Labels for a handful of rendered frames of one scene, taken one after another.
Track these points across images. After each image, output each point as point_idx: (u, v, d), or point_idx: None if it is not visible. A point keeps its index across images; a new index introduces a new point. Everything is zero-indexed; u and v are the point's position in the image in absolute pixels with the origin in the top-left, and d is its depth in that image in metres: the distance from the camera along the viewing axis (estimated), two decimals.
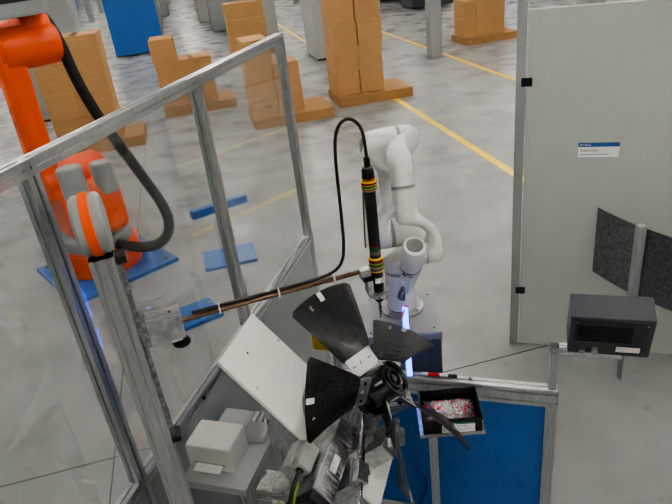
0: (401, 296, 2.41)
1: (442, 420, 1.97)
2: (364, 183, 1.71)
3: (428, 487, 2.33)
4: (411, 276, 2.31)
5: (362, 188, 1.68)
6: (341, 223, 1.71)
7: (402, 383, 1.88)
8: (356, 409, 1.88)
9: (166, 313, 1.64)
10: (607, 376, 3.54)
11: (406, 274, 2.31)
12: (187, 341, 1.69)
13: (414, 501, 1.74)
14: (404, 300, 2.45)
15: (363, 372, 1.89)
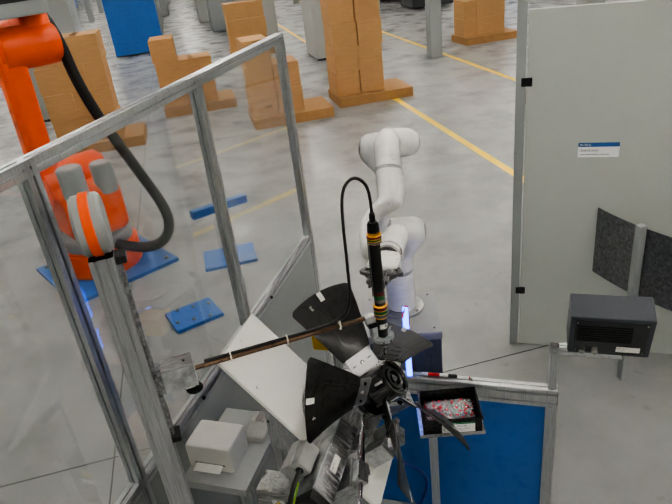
0: (391, 278, 1.84)
1: (442, 420, 1.97)
2: (369, 235, 1.78)
3: (428, 487, 2.33)
4: None
5: (367, 241, 1.76)
6: (348, 274, 1.78)
7: (402, 383, 1.88)
8: (356, 409, 1.88)
9: (180, 361, 1.72)
10: (607, 376, 3.54)
11: (400, 255, 1.97)
12: (200, 387, 1.76)
13: (414, 501, 1.74)
14: (385, 287, 1.82)
15: (363, 372, 1.89)
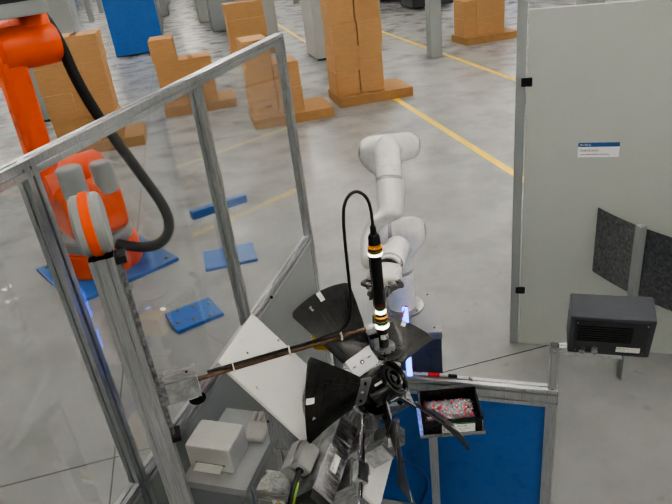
0: (392, 290, 1.86)
1: (442, 420, 1.97)
2: (371, 248, 1.80)
3: (428, 487, 2.33)
4: None
5: (369, 254, 1.78)
6: (349, 286, 1.80)
7: (402, 383, 1.88)
8: (356, 409, 1.88)
9: (183, 373, 1.74)
10: (607, 376, 3.54)
11: (401, 266, 1.98)
12: (202, 398, 1.78)
13: (414, 501, 1.74)
14: (386, 299, 1.84)
15: (363, 372, 1.89)
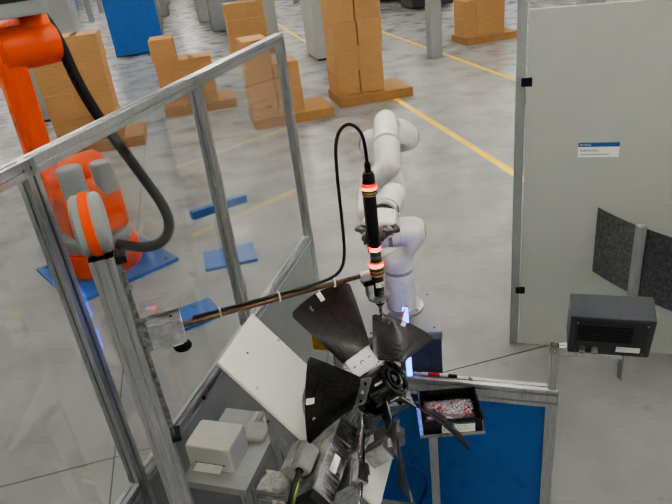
0: (387, 234, 1.78)
1: (442, 420, 1.97)
2: (365, 188, 1.71)
3: (428, 487, 2.33)
4: None
5: (363, 193, 1.69)
6: (342, 228, 1.71)
7: (402, 383, 1.88)
8: (356, 409, 1.88)
9: (167, 317, 1.65)
10: (607, 376, 3.54)
11: (397, 212, 1.90)
12: (188, 345, 1.69)
13: (414, 501, 1.74)
14: (381, 243, 1.76)
15: (363, 372, 1.89)
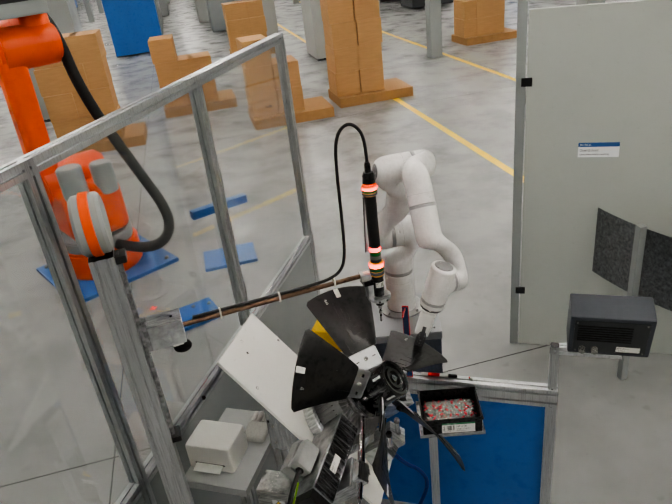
0: None
1: (441, 437, 1.92)
2: (365, 188, 1.71)
3: (428, 487, 2.33)
4: None
5: (363, 193, 1.69)
6: (342, 228, 1.71)
7: (402, 385, 1.87)
8: (352, 404, 1.88)
9: (167, 317, 1.65)
10: (607, 376, 3.54)
11: None
12: (188, 345, 1.69)
13: (392, 499, 1.68)
14: (415, 339, 2.17)
15: (365, 369, 1.91)
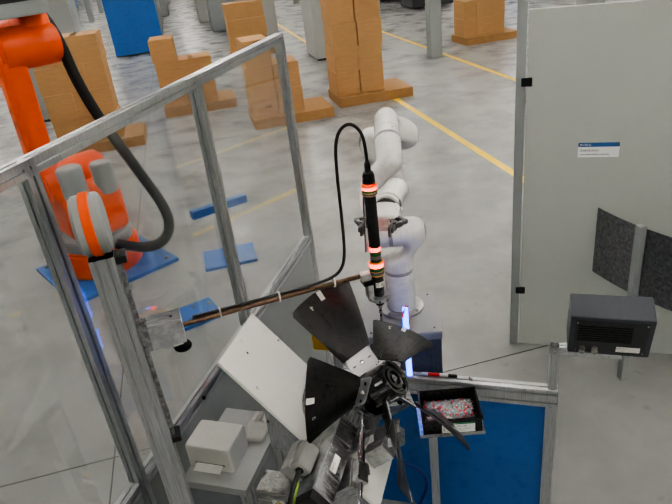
0: (397, 226, 1.80)
1: (403, 463, 1.73)
2: (365, 188, 1.71)
3: (428, 487, 2.33)
4: None
5: (363, 193, 1.69)
6: (342, 228, 1.71)
7: (396, 387, 1.84)
8: None
9: (167, 317, 1.65)
10: (607, 376, 3.54)
11: (399, 206, 1.92)
12: (188, 345, 1.69)
13: (309, 422, 1.63)
14: (391, 235, 1.78)
15: None
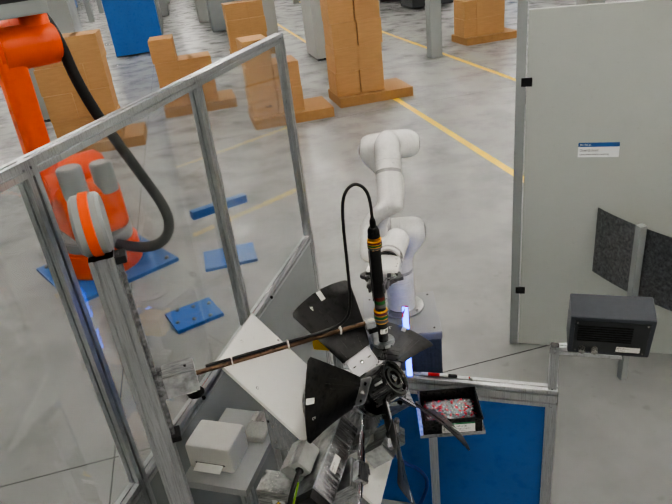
0: (391, 282, 1.85)
1: (403, 463, 1.73)
2: (370, 241, 1.79)
3: (428, 487, 2.33)
4: None
5: (368, 247, 1.77)
6: (348, 280, 1.79)
7: (396, 387, 1.84)
8: None
9: (181, 366, 1.73)
10: (607, 376, 3.54)
11: (401, 259, 1.97)
12: (201, 392, 1.77)
13: (309, 422, 1.63)
14: (385, 291, 1.83)
15: None
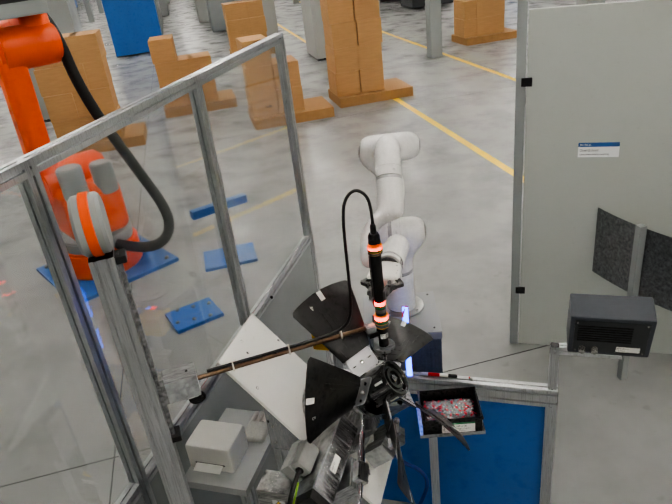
0: (392, 289, 1.86)
1: (403, 463, 1.73)
2: (370, 247, 1.80)
3: (428, 487, 2.33)
4: None
5: (368, 253, 1.78)
6: (349, 285, 1.80)
7: (396, 387, 1.84)
8: None
9: (183, 372, 1.74)
10: (607, 376, 3.54)
11: (401, 265, 1.98)
12: (202, 397, 1.78)
13: (309, 422, 1.63)
14: (386, 298, 1.84)
15: None
